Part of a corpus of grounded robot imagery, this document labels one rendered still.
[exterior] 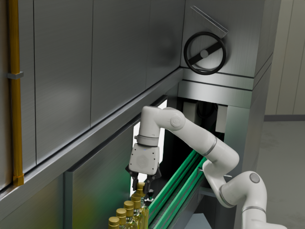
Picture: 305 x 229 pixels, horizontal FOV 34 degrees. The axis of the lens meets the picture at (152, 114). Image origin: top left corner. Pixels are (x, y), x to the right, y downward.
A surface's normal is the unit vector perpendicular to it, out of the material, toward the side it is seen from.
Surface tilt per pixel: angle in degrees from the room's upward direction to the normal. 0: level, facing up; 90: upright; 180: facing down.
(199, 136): 50
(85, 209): 90
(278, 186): 0
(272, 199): 0
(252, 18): 90
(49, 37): 90
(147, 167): 74
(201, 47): 90
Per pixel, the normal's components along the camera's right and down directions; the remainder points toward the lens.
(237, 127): -0.35, 0.29
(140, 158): -0.32, 0.04
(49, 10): 0.94, 0.17
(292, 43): 0.20, 0.34
